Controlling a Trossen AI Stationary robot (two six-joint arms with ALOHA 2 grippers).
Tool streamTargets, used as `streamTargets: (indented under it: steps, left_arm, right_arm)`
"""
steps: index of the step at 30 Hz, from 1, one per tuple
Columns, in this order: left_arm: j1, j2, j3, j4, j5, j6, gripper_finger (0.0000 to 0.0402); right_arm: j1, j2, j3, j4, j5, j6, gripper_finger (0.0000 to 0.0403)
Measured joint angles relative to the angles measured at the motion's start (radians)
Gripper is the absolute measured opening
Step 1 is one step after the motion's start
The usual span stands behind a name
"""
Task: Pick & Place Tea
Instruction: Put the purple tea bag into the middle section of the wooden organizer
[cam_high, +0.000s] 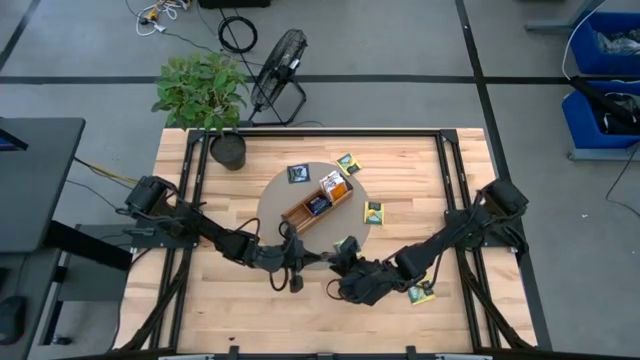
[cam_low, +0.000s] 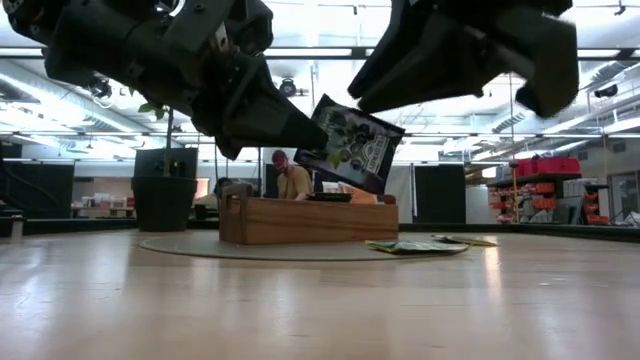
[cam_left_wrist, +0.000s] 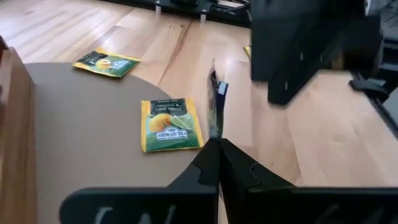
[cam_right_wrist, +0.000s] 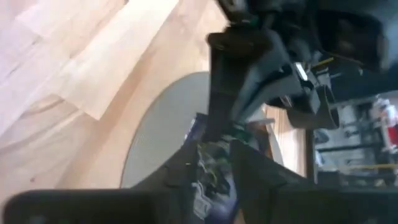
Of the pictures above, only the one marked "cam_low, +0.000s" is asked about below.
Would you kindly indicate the white orange tea bag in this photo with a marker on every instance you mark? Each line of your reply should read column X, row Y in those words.
column 357, row 195

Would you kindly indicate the green yellow citrus tea bag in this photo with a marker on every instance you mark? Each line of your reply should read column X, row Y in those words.
column 415, row 246

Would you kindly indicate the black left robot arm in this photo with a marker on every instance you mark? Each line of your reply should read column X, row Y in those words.
column 30, row 17

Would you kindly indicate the person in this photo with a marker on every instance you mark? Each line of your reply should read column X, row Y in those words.
column 207, row 200
column 295, row 182

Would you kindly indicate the black partition panel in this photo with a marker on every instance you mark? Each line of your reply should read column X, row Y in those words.
column 440, row 195

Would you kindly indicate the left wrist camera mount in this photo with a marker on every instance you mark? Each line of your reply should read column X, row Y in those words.
column 250, row 25

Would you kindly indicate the desk with boxes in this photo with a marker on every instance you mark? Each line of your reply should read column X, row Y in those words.
column 100, row 202

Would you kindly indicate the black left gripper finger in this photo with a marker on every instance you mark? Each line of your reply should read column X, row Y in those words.
column 265, row 115
column 220, row 135

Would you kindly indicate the black overhead camera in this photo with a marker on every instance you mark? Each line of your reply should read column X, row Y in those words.
column 287, row 87

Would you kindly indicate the green plant in black pot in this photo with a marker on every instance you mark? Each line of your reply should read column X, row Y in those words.
column 165, row 205

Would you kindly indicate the yellow pole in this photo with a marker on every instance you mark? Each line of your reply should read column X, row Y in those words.
column 515, row 200

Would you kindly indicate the dark blue blackcurrant tea bag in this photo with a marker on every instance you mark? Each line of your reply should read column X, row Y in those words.
column 360, row 150
column 330, row 197

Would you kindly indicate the black table edge frame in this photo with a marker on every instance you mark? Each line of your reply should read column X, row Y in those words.
column 550, row 231

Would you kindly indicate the round beige mat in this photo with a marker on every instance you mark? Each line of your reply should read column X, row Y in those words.
column 200, row 247

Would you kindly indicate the dark shelf with red bins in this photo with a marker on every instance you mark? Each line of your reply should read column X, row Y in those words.
column 550, row 165

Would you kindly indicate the wooden tea organizer box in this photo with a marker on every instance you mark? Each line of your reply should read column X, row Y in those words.
column 300, row 220

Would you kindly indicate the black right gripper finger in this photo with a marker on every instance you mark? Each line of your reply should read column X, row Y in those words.
column 430, row 65
column 545, row 65

